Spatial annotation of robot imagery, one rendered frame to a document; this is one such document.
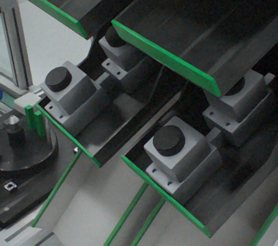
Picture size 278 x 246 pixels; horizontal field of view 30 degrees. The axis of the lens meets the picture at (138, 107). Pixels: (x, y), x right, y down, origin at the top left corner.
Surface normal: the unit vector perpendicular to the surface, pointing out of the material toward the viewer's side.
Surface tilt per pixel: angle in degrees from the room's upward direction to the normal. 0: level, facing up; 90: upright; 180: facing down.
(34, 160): 0
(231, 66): 90
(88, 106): 90
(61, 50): 0
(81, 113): 90
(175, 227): 45
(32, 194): 0
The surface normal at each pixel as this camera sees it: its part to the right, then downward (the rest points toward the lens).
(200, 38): -0.37, -0.58
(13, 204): -0.04, -0.81
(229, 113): -0.71, 0.68
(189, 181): 0.60, 0.45
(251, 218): -0.58, -0.31
